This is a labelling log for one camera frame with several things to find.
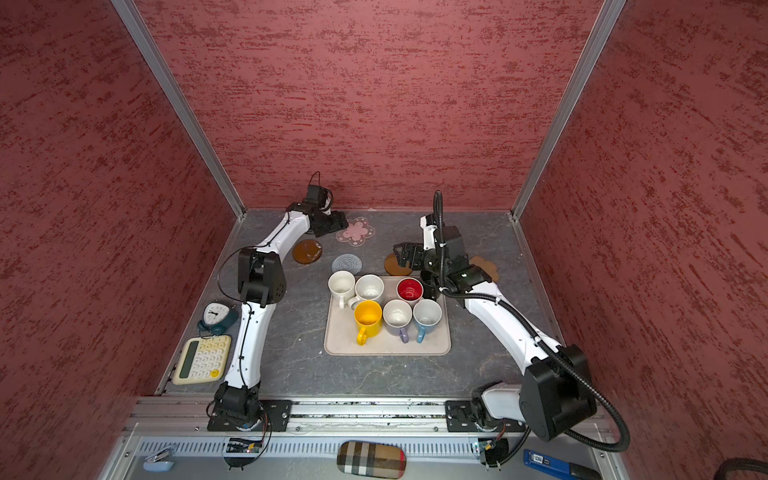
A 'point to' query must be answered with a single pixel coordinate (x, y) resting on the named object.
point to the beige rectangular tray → (340, 338)
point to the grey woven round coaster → (347, 262)
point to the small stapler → (159, 461)
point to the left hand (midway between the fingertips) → (339, 229)
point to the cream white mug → (342, 284)
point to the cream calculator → (203, 359)
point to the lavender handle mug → (397, 316)
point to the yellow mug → (368, 316)
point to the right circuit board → (496, 451)
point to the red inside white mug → (410, 289)
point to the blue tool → (558, 466)
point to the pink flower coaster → (356, 232)
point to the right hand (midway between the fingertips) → (405, 253)
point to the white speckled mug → (367, 287)
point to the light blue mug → (427, 314)
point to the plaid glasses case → (377, 460)
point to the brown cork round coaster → (393, 267)
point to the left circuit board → (243, 446)
